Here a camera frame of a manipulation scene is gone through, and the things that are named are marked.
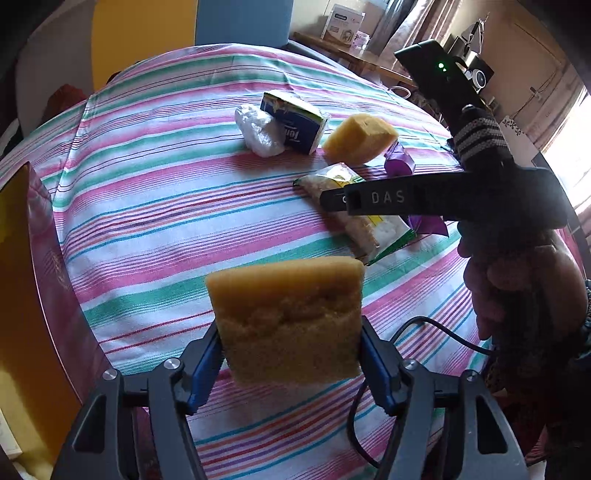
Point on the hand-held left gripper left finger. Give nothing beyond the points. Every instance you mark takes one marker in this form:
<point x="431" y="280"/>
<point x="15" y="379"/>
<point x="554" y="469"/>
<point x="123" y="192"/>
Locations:
<point x="203" y="374"/>

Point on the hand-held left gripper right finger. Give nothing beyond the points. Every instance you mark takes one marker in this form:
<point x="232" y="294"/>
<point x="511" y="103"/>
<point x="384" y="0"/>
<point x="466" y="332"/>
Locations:
<point x="378" y="369"/>

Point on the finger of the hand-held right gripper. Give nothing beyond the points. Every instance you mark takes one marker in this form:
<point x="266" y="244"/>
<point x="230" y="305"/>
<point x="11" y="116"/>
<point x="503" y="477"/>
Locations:
<point x="337" y="199"/>

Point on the yellow sponge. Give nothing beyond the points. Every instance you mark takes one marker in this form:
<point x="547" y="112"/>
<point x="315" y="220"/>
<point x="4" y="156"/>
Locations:
<point x="358" y="138"/>
<point x="286" y="318"/>

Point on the blue tissue pack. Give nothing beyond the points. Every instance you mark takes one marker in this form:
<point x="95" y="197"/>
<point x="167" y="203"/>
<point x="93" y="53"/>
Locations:
<point x="295" y="124"/>

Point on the person's right forearm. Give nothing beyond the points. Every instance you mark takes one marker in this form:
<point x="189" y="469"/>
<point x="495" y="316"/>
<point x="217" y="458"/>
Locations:
<point x="545" y="392"/>

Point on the person's right hand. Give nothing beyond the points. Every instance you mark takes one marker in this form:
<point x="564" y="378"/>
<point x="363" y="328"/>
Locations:
<point x="498" y="286"/>

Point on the rice packet green label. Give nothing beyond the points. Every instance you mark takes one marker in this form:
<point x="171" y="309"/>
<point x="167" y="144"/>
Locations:
<point x="369" y="230"/>

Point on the purple plastic container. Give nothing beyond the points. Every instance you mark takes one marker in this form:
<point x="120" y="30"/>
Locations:
<point x="399" y="164"/>

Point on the purple wrapper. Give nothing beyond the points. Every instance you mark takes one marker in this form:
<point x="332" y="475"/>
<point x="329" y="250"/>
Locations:
<point x="429" y="226"/>

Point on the clear plastic bag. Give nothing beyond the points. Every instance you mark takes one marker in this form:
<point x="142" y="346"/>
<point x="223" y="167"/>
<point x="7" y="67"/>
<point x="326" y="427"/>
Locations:
<point x="256" y="129"/>

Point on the white basket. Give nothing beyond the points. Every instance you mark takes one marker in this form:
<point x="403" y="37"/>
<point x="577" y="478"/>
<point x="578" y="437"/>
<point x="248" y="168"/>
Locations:
<point x="401" y="90"/>

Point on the wooden side table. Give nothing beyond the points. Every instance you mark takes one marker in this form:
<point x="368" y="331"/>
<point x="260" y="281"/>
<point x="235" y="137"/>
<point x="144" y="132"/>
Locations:
<point x="369" y="60"/>

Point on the small pale jar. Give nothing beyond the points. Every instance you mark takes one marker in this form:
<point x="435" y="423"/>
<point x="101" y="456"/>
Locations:
<point x="361" y="42"/>

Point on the striped tablecloth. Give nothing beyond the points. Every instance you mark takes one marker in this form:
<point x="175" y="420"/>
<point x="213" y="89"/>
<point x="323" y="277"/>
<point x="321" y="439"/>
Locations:
<point x="161" y="184"/>

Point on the white printed box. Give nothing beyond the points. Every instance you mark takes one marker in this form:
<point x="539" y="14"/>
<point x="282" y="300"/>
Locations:
<point x="341" y="23"/>

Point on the striped shiny curtain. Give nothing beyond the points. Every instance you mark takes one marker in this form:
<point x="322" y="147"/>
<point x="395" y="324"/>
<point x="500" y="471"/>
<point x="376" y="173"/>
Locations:
<point x="415" y="23"/>

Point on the grey yellow blue armchair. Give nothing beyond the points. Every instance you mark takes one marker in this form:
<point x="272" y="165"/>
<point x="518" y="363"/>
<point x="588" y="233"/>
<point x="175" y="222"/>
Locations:
<point x="240" y="18"/>

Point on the dark red bag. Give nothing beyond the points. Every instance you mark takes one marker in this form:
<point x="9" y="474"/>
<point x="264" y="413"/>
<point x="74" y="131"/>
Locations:
<point x="64" y="99"/>

